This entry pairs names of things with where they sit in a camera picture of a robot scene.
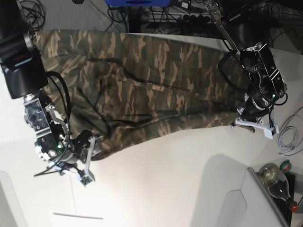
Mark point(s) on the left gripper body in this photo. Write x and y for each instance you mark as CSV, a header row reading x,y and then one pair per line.
x,y
257,113

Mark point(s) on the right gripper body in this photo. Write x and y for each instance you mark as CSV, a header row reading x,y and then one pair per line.
x,y
71,156

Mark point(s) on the camouflage t-shirt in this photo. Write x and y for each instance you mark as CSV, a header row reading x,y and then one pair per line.
x,y
134,88

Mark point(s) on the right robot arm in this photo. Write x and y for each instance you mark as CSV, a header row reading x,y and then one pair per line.
x,y
25,76

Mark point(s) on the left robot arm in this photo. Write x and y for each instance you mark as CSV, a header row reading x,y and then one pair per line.
x,y
240,24

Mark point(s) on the green tape roll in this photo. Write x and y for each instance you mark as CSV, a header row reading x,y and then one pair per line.
x,y
286,166

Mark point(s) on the clear plastic bottle red cap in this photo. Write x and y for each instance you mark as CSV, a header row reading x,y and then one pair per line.
x,y
277,184

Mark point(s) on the blue box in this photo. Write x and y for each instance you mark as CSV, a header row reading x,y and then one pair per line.
x,y
143,3

